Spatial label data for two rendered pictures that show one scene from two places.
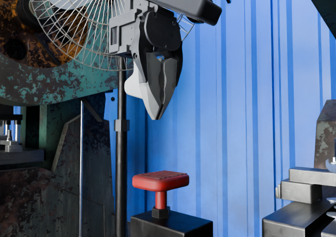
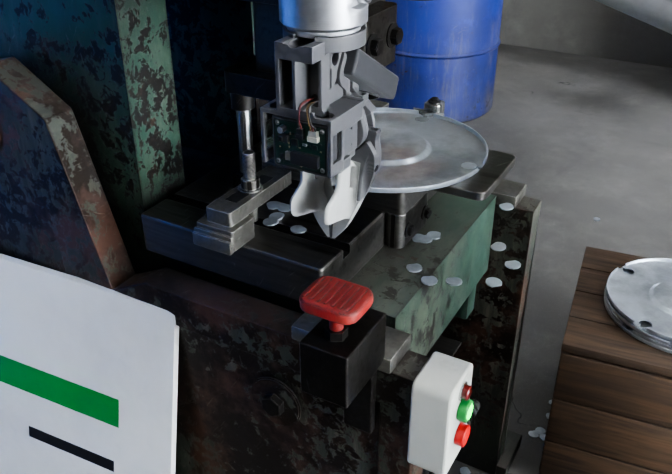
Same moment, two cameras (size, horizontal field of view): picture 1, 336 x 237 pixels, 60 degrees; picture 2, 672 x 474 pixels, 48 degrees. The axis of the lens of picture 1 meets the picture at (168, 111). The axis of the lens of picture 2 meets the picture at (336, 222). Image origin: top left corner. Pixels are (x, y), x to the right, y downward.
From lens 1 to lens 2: 0.94 m
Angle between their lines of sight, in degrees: 103
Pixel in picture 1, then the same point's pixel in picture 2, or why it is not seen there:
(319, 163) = (79, 187)
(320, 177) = (252, 204)
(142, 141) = not seen: outside the picture
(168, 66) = not seen: hidden behind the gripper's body
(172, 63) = not seen: hidden behind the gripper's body
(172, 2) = (381, 84)
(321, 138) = (64, 147)
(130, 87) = (335, 212)
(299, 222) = (326, 250)
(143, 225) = (358, 350)
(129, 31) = (348, 133)
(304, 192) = (250, 228)
